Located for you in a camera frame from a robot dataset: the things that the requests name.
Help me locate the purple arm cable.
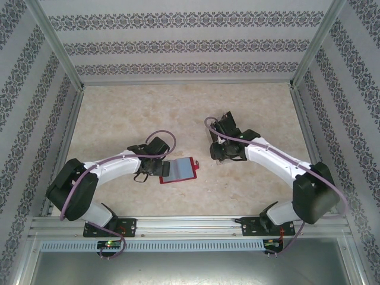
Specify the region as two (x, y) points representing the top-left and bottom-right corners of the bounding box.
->
(59, 129), (178, 259)
(204, 115), (348, 258)

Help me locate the grey metal sheet panel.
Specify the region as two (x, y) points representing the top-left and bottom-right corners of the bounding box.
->
(29, 251), (354, 285)

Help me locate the aluminium frame post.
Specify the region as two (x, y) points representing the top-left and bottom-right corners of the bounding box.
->
(10, 236), (42, 285)
(287, 0), (349, 90)
(338, 234), (372, 285)
(26, 0), (87, 91)

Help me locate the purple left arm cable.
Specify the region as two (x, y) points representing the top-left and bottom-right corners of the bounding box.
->
(59, 129), (178, 259)

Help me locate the clear acrylic card stand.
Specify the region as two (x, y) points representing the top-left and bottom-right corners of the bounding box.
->
(204, 110), (247, 165)

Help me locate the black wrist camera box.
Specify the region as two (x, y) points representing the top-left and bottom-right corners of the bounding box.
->
(146, 137), (170, 156)
(212, 117), (240, 140)

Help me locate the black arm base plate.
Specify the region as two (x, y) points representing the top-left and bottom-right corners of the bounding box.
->
(240, 216), (296, 238)
(83, 218), (137, 238)

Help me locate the black credit card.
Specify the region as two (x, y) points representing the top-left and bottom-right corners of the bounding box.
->
(221, 110), (239, 124)

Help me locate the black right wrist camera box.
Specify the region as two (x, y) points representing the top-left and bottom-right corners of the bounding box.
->
(212, 117), (240, 140)

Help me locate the small green circuit board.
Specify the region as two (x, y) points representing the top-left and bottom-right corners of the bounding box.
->
(263, 238), (283, 249)
(97, 239), (123, 249)

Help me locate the aluminium table side rail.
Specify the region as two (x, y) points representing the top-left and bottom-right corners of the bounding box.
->
(40, 87), (87, 217)
(289, 85), (339, 214)

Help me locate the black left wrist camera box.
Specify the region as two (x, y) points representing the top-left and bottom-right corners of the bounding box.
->
(146, 137), (170, 156)

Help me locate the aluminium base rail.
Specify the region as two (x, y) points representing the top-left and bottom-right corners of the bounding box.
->
(28, 215), (350, 240)

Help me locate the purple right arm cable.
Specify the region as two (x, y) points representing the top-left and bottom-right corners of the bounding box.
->
(204, 115), (348, 258)

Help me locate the grey slotted cable duct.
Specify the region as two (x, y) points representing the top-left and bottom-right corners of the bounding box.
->
(40, 239), (265, 252)

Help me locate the red card holder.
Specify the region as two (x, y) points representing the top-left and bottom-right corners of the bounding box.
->
(159, 157), (200, 185)

